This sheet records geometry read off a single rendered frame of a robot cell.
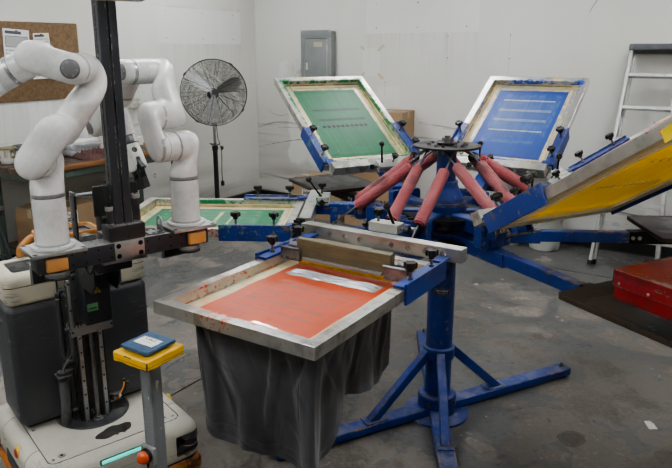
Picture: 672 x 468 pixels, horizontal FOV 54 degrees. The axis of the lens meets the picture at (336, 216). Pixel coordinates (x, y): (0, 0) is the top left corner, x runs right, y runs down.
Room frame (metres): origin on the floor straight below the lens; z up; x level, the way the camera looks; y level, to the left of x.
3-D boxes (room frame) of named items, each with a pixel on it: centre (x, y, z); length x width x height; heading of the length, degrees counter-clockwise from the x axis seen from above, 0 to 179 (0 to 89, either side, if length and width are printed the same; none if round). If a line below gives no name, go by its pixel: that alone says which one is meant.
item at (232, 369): (1.76, 0.24, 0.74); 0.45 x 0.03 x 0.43; 57
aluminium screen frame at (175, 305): (2.00, 0.08, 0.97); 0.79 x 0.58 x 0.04; 147
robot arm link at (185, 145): (2.17, 0.52, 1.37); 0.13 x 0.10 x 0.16; 139
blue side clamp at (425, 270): (2.05, -0.28, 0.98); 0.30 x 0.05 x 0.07; 147
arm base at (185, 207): (2.19, 0.52, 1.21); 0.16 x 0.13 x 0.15; 40
